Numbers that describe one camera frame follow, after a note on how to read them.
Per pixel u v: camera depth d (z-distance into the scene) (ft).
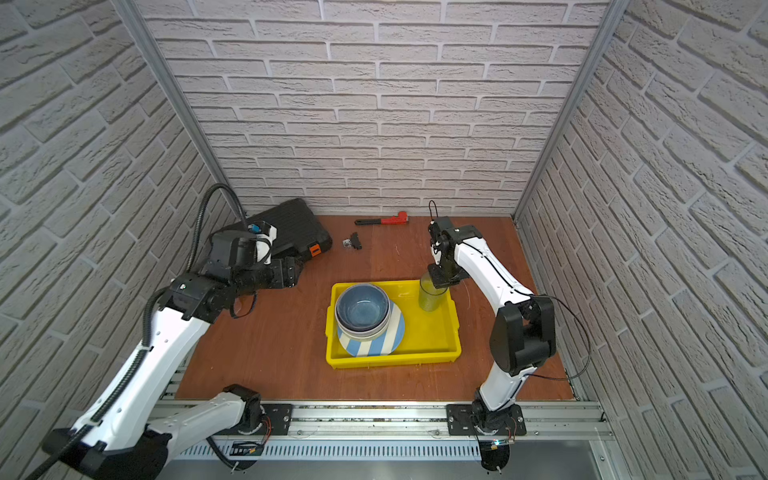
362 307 2.80
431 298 2.73
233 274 1.62
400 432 2.40
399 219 3.87
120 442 1.23
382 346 2.68
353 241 3.60
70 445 1.14
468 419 2.45
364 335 2.54
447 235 2.02
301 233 3.45
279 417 2.44
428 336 2.99
